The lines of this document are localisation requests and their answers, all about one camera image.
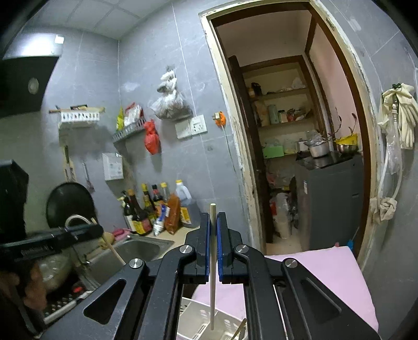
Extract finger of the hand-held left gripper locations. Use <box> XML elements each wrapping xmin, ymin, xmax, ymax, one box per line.
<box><xmin>0</xmin><ymin>224</ymin><xmax>104</xmax><ymax>262</ymax></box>

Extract red plant twigs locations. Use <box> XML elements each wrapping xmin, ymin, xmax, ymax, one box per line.
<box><xmin>330</xmin><ymin>113</ymin><xmax>360</xmax><ymax>141</ymax></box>

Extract soy sauce bottle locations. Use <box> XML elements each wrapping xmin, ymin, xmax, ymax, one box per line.
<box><xmin>127</xmin><ymin>189</ymin><xmax>152</xmax><ymax>236</ymax></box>

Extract green box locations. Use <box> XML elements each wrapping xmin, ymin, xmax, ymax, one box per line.
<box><xmin>263</xmin><ymin>144</ymin><xmax>284</xmax><ymax>159</ymax></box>

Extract clear plastic bag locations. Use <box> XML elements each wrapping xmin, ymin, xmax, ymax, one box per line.
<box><xmin>387</xmin><ymin>121</ymin><xmax>400</xmax><ymax>174</ymax></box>

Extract orange spice bag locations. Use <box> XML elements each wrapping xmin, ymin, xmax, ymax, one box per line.
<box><xmin>164</xmin><ymin>194</ymin><xmax>182</xmax><ymax>234</ymax></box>

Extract white wall socket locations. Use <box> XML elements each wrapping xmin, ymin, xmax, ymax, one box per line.
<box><xmin>190</xmin><ymin>114</ymin><xmax>207</xmax><ymax>135</ymax></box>

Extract red snack packet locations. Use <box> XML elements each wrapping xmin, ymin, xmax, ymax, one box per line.
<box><xmin>123</xmin><ymin>103</ymin><xmax>143</xmax><ymax>126</ymax></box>

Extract wooden cutting board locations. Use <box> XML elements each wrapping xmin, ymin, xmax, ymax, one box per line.
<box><xmin>63</xmin><ymin>145</ymin><xmax>76</xmax><ymax>184</ymax></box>

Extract white wall switch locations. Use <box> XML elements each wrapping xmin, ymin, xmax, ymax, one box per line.
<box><xmin>175</xmin><ymin>121</ymin><xmax>191</xmax><ymax>139</ymax></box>

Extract black wok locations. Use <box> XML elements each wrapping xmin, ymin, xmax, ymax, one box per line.
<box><xmin>46</xmin><ymin>182</ymin><xmax>95</xmax><ymax>229</ymax></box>

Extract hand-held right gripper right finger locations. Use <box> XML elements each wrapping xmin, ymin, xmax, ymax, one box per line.
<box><xmin>216</xmin><ymin>212</ymin><xmax>381</xmax><ymax>340</ymax></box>

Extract blue white packet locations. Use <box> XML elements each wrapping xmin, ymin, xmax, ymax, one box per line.
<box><xmin>153</xmin><ymin>204</ymin><xmax>170</xmax><ymax>236</ymax></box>

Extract steel peeler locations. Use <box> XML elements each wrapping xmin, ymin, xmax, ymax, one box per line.
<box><xmin>82</xmin><ymin>162</ymin><xmax>95</xmax><ymax>193</ymax></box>

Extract wooden shelf unit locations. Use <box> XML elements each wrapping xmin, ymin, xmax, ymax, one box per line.
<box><xmin>229</xmin><ymin>55</ymin><xmax>327</xmax><ymax>164</ymax></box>

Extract grey washing machine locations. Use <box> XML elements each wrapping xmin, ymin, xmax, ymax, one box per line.
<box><xmin>295</xmin><ymin>152</ymin><xmax>364</xmax><ymax>251</ymax></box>

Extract white utensil holder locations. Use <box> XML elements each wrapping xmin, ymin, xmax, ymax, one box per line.
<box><xmin>176</xmin><ymin>296</ymin><xmax>249</xmax><ymax>340</ymax></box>

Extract pink floral tablecloth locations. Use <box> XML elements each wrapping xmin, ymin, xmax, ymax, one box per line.
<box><xmin>191</xmin><ymin>245</ymin><xmax>379</xmax><ymax>340</ymax></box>

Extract black range hood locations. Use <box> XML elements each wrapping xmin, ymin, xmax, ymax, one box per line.
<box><xmin>0</xmin><ymin>55</ymin><xmax>61</xmax><ymax>118</ymax></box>

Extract white wall box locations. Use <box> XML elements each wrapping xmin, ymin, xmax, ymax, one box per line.
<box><xmin>102</xmin><ymin>152</ymin><xmax>124</xmax><ymax>181</ymax></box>

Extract dark pump bottle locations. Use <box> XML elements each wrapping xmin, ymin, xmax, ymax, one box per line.
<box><xmin>121</xmin><ymin>190</ymin><xmax>134</xmax><ymax>231</ymax></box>

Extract oil jug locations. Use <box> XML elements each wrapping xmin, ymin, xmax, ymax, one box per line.
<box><xmin>175</xmin><ymin>180</ymin><xmax>200</xmax><ymax>228</ymax></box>

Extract wooden chopstick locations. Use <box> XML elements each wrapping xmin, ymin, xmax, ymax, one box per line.
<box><xmin>233</xmin><ymin>318</ymin><xmax>248</xmax><ymax>340</ymax></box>
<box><xmin>93</xmin><ymin>218</ymin><xmax>126</xmax><ymax>265</ymax></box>
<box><xmin>210</xmin><ymin>203</ymin><xmax>217</xmax><ymax>331</ymax></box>

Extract white cable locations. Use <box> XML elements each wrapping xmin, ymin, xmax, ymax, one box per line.
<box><xmin>223</xmin><ymin>127</ymin><xmax>234</xmax><ymax>164</ymax></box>

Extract steel sink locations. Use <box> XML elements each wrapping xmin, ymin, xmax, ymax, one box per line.
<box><xmin>83</xmin><ymin>237</ymin><xmax>175</xmax><ymax>285</ymax></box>

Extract small steel pot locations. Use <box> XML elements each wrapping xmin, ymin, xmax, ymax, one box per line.
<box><xmin>304</xmin><ymin>139</ymin><xmax>330</xmax><ymax>158</ymax></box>

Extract white plastic bag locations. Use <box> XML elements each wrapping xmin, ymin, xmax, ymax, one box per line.
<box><xmin>269</xmin><ymin>193</ymin><xmax>293</xmax><ymax>239</ymax></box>

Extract red plastic bag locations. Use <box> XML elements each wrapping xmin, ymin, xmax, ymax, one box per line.
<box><xmin>144</xmin><ymin>119</ymin><xmax>161</xmax><ymax>155</ymax></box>

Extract grey wall shelf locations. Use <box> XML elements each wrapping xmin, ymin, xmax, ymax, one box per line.
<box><xmin>113</xmin><ymin>118</ymin><xmax>147</xmax><ymax>143</ymax></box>

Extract cream rubber gloves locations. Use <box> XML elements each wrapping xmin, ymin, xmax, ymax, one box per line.
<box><xmin>377</xmin><ymin>82</ymin><xmax>418</xmax><ymax>150</ymax></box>

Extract beige rag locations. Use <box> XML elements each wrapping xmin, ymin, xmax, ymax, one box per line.
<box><xmin>370</xmin><ymin>197</ymin><xmax>398</xmax><ymax>224</ymax></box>

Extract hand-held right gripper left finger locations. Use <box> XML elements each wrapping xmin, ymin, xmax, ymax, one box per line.
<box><xmin>41</xmin><ymin>212</ymin><xmax>211</xmax><ymax>340</ymax></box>

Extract cream door frame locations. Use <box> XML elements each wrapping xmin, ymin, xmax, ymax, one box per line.
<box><xmin>199</xmin><ymin>0</ymin><xmax>387</xmax><ymax>272</ymax></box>

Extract induction cooker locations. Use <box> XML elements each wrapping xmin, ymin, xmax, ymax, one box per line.
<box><xmin>42</xmin><ymin>284</ymin><xmax>95</xmax><ymax>324</ymax></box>

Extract clear bag of dried goods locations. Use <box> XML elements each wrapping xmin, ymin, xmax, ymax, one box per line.
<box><xmin>150</xmin><ymin>67</ymin><xmax>193</xmax><ymax>120</ymax></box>

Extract person's left hand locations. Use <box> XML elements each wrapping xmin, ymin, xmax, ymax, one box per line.
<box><xmin>0</xmin><ymin>262</ymin><xmax>48</xmax><ymax>311</ymax></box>

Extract steel faucet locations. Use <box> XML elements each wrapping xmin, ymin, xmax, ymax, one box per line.
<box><xmin>65</xmin><ymin>214</ymin><xmax>92</xmax><ymax>228</ymax></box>

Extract white wall basket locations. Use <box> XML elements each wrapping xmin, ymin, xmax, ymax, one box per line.
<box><xmin>59</xmin><ymin>109</ymin><xmax>100</xmax><ymax>124</ymax></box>

